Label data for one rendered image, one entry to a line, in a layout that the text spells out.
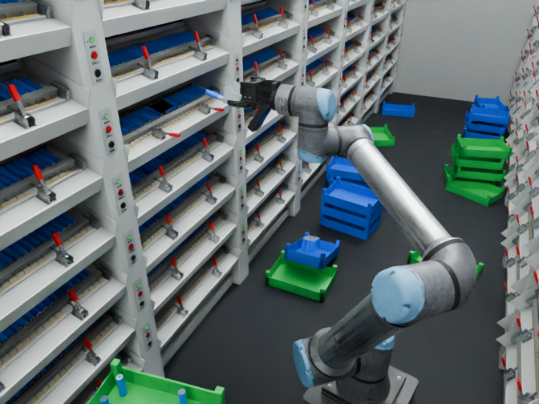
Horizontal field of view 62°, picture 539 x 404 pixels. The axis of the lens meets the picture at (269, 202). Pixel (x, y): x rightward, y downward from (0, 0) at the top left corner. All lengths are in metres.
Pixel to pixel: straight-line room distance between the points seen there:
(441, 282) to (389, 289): 0.11
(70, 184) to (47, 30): 0.37
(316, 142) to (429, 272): 0.54
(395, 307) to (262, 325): 1.14
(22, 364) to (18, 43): 0.76
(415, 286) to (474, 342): 1.21
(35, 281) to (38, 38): 0.57
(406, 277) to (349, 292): 1.28
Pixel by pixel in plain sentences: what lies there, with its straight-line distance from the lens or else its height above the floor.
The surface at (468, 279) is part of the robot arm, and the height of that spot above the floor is 0.84.
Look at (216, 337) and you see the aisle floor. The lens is 2.02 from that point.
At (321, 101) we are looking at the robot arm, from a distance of 1.30.
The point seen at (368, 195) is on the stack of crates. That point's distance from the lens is 2.70.
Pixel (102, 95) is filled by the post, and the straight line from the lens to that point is 1.24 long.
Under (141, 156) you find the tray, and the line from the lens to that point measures 1.39.
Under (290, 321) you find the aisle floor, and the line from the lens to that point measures 2.08.
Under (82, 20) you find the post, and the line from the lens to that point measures 1.19.
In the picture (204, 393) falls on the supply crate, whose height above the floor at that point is 0.52.
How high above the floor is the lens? 1.47
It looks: 30 degrees down
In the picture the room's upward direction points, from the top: straight up
